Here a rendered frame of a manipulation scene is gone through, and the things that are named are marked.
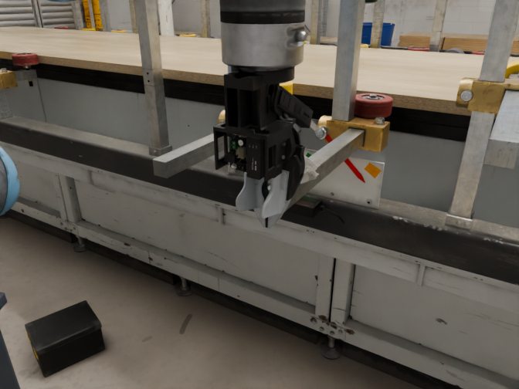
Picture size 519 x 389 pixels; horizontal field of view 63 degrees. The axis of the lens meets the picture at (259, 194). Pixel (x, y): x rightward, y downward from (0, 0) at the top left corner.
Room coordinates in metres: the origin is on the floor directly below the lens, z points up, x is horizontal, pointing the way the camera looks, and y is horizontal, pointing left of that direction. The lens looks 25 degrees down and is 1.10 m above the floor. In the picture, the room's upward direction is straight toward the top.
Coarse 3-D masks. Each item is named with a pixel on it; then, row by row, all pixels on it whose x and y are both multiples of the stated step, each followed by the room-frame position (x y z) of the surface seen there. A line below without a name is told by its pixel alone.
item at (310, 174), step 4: (304, 156) 0.62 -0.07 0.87; (308, 160) 0.59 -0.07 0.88; (308, 164) 0.59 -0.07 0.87; (312, 164) 0.59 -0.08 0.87; (308, 168) 0.56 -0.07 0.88; (312, 168) 0.58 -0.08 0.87; (316, 168) 0.59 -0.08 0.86; (304, 172) 0.55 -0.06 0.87; (308, 172) 0.55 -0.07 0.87; (312, 172) 0.56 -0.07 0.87; (304, 176) 0.55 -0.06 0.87; (308, 176) 0.55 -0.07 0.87; (312, 176) 0.55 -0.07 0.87; (316, 176) 0.56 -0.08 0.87; (304, 180) 0.54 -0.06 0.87; (308, 180) 0.55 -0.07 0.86
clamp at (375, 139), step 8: (320, 120) 0.85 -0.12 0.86; (328, 120) 0.84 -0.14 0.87; (336, 120) 0.83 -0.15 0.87; (352, 120) 0.83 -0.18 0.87; (360, 120) 0.83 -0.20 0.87; (368, 120) 0.83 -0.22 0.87; (328, 128) 0.83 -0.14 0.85; (336, 128) 0.83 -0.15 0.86; (344, 128) 0.82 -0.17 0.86; (352, 128) 0.81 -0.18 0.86; (360, 128) 0.80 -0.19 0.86; (368, 128) 0.79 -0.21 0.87; (376, 128) 0.79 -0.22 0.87; (384, 128) 0.78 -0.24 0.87; (336, 136) 0.83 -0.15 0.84; (368, 136) 0.79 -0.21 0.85; (376, 136) 0.78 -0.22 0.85; (384, 136) 0.79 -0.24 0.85; (368, 144) 0.79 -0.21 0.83; (376, 144) 0.78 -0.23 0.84; (384, 144) 0.80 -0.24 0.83
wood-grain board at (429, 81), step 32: (0, 32) 2.50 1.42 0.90; (32, 32) 2.50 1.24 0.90; (64, 32) 2.50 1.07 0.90; (96, 32) 2.50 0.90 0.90; (64, 64) 1.51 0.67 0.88; (96, 64) 1.43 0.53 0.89; (128, 64) 1.36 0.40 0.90; (192, 64) 1.36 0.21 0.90; (224, 64) 1.36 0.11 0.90; (320, 64) 1.36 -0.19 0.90; (384, 64) 1.36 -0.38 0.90; (416, 64) 1.36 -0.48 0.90; (448, 64) 1.36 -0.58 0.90; (480, 64) 1.36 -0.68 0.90; (320, 96) 1.03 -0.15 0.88; (416, 96) 0.91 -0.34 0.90; (448, 96) 0.91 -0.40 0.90
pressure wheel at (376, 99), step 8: (360, 96) 0.88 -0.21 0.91; (368, 96) 0.88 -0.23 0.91; (376, 96) 0.87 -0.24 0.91; (384, 96) 0.88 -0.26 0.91; (360, 104) 0.85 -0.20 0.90; (368, 104) 0.84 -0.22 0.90; (376, 104) 0.84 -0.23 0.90; (384, 104) 0.84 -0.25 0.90; (360, 112) 0.85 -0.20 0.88; (368, 112) 0.84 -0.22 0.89; (376, 112) 0.84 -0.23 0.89; (384, 112) 0.84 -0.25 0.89
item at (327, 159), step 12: (348, 132) 0.78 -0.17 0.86; (360, 132) 0.78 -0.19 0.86; (336, 144) 0.71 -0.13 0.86; (348, 144) 0.72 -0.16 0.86; (360, 144) 0.78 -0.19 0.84; (312, 156) 0.65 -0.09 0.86; (324, 156) 0.65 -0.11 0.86; (336, 156) 0.67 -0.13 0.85; (348, 156) 0.73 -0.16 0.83; (324, 168) 0.63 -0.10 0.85; (312, 180) 0.59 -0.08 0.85; (300, 192) 0.56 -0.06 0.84
